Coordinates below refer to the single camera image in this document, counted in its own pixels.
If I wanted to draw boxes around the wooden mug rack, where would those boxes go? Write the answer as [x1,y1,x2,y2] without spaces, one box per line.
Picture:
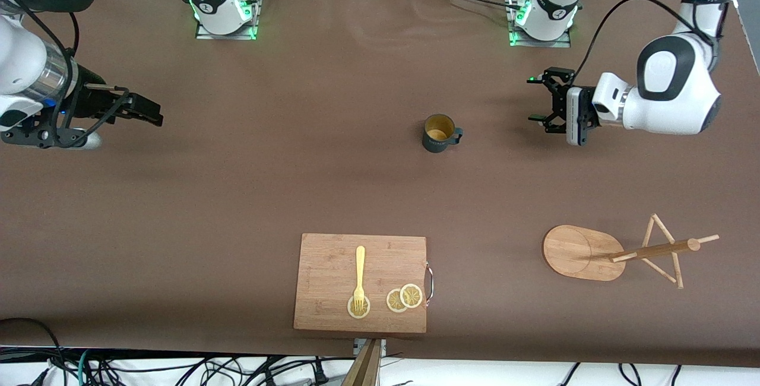
[543,214,720,290]

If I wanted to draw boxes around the bamboo cutting board metal handle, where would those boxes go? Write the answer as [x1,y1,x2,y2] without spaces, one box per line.
[293,233,434,334]

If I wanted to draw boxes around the small metal bracket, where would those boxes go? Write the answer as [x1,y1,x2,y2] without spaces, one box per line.
[353,338,388,357]

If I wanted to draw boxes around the black looped floor cable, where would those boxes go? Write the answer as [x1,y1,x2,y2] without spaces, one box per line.
[0,317,67,372]

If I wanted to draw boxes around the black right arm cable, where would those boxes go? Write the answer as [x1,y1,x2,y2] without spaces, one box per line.
[0,0,132,149]

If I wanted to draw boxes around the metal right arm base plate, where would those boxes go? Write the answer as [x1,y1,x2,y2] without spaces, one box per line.
[195,0,263,40]

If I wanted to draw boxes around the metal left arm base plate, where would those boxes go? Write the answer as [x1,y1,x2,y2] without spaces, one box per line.
[508,0,572,48]

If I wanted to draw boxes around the yellow plastic fork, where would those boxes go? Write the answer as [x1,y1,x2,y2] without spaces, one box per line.
[353,246,366,313]

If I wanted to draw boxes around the teal cup yellow inside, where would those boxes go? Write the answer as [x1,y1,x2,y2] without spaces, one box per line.
[422,114,464,153]

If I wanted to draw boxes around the wooden post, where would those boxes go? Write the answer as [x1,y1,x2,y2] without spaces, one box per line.
[341,338,382,386]

